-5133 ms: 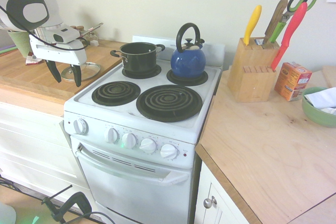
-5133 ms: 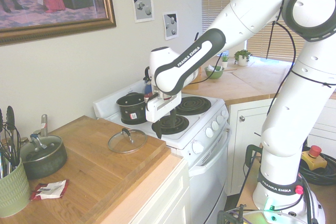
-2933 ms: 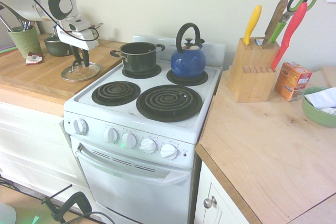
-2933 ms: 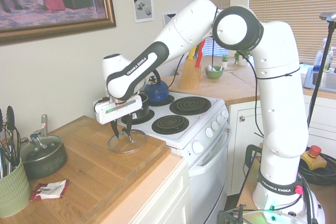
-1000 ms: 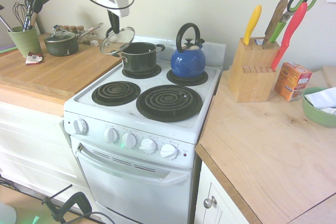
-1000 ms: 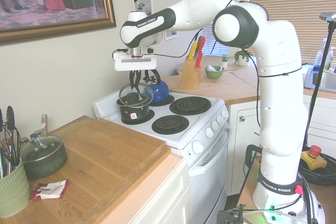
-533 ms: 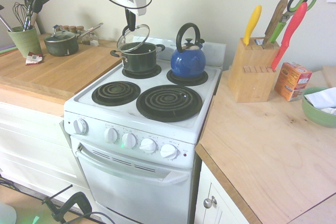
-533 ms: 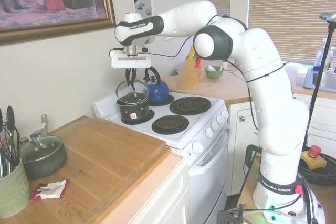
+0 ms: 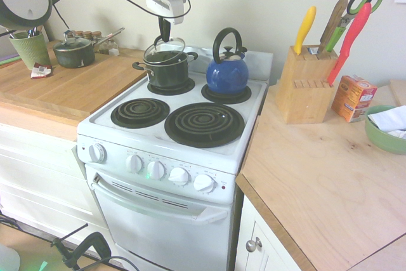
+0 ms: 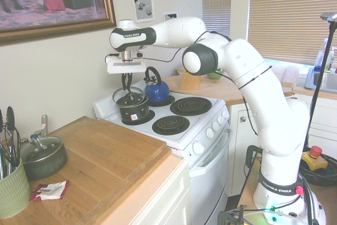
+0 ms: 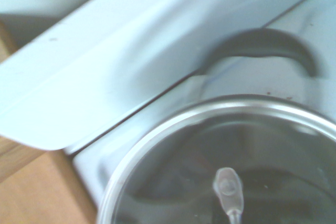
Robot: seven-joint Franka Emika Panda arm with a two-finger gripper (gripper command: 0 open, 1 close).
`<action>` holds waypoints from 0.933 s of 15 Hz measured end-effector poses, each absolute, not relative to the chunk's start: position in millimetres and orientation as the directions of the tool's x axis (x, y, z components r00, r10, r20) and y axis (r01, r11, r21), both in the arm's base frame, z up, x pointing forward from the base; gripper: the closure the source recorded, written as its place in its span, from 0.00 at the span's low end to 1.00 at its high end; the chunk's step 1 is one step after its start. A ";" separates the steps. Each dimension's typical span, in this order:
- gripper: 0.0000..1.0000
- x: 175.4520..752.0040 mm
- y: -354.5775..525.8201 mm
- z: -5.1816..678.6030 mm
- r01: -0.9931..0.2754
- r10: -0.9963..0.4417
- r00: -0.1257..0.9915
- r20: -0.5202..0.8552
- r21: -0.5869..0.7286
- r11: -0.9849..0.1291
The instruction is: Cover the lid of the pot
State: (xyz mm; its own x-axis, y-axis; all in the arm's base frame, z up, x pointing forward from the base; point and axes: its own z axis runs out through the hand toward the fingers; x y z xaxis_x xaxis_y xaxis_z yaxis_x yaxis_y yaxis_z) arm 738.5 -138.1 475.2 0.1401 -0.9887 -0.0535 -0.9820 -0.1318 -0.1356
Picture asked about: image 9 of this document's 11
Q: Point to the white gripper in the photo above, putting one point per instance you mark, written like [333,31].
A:
[169,9]

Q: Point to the round glass pot lid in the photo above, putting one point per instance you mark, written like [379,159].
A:
[165,45]

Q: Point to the spice jar with brown lid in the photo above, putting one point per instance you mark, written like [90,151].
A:
[78,34]
[96,37]
[87,34]

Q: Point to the glass saucepan lid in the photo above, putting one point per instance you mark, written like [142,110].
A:
[74,44]

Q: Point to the clear glass spice jar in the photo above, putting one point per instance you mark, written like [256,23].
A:
[111,47]

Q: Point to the small black coil burner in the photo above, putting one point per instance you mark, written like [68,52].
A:
[245,95]
[139,112]
[187,87]

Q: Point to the large black coil burner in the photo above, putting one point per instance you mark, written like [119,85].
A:
[204,125]

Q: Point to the red and white packet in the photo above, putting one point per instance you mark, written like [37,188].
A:
[41,71]

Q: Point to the metal utensils bundle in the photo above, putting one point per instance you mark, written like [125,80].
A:
[31,32]

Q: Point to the green ribbed cup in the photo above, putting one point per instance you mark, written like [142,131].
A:
[30,51]

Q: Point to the white stove knob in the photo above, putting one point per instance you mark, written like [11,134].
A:
[156,170]
[96,153]
[178,176]
[204,183]
[134,163]

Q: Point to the wooden knife block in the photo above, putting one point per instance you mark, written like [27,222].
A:
[301,93]

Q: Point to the green flat mat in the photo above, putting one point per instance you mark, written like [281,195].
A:
[8,60]

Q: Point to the green and black scissors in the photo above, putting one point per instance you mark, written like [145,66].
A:
[335,37]

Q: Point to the white drawer cabinet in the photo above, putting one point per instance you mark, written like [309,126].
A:
[41,175]

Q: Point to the orange baking soda box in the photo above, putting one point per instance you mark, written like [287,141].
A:
[352,99]

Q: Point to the white cabinet with metal knob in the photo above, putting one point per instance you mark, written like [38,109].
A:
[253,220]

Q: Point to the white electric stove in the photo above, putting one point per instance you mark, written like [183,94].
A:
[158,242]

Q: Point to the black clamp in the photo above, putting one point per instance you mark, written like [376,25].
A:
[85,245]

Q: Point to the round metal cabinet knob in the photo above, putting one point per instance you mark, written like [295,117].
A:
[253,244]

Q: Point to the light wooden board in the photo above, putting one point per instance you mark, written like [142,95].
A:
[399,91]

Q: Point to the white crumpled cloth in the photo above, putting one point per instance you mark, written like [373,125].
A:
[390,118]

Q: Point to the green ceramic bowl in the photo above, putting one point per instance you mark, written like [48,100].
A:
[380,141]

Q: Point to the white stand base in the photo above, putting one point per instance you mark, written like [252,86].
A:
[8,258]

